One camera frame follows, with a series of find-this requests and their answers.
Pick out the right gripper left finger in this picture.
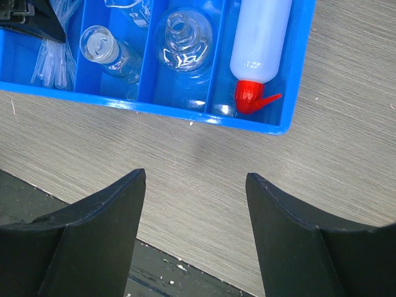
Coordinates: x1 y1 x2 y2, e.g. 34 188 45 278
1 169 146 296

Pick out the clear glass flask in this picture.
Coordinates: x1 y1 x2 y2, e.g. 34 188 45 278
154 6 214 72

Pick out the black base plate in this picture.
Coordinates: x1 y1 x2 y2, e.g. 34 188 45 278
1 172 246 296

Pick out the blue divided plastic bin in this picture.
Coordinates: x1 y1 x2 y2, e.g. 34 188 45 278
1 1 316 135

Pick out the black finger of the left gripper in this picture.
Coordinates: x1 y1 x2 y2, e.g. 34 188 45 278
1 0 66 43

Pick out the small clear glass beaker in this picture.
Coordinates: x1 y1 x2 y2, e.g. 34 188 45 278
80 25 142 84

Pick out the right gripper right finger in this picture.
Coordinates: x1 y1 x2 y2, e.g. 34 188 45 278
246 173 395 296

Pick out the red cap wash bottle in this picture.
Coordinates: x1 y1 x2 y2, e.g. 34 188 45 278
230 0 292 114

